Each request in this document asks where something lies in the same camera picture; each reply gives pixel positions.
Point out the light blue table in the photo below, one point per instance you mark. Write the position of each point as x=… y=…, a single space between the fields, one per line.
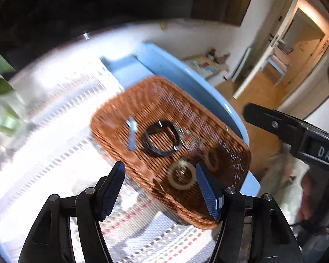
x=181 y=71

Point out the small wooden cabinet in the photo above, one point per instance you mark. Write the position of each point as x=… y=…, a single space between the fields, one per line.
x=205 y=70

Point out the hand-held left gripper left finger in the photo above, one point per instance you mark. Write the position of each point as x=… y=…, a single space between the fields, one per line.
x=112 y=191

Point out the colourful picture book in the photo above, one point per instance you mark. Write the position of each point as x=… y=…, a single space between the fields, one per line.
x=201 y=65

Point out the striped woven table cloth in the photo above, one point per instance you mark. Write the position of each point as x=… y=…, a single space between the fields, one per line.
x=57 y=142

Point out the white fluffy cloth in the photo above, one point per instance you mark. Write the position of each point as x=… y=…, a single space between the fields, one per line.
x=279 y=175

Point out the white door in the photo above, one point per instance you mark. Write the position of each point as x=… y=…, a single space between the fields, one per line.
x=259 y=65

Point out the dark wooden cabinet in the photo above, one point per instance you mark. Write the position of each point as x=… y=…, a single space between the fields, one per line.
x=224 y=0

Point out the person's right hand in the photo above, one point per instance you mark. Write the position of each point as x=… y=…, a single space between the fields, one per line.
x=308 y=194

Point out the light blue bed frame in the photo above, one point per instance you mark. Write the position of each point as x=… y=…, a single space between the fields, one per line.
x=277 y=67

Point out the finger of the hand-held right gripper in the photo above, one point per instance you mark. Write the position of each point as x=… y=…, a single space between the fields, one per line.
x=271 y=123

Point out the brown wicker basket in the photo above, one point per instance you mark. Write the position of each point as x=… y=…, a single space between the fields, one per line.
x=159 y=101

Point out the light blue hair clip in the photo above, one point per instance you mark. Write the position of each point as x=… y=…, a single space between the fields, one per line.
x=132 y=139

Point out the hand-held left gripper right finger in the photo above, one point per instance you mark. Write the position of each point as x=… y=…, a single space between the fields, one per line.
x=208 y=194

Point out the green leafy plant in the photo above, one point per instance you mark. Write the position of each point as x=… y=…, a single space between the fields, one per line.
x=0 y=85

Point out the clear glass vase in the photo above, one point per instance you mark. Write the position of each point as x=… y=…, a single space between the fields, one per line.
x=8 y=126

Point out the large black television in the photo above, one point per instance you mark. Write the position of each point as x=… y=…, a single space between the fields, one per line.
x=71 y=5

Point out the black bangle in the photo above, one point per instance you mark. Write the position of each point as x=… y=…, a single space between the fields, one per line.
x=147 y=142

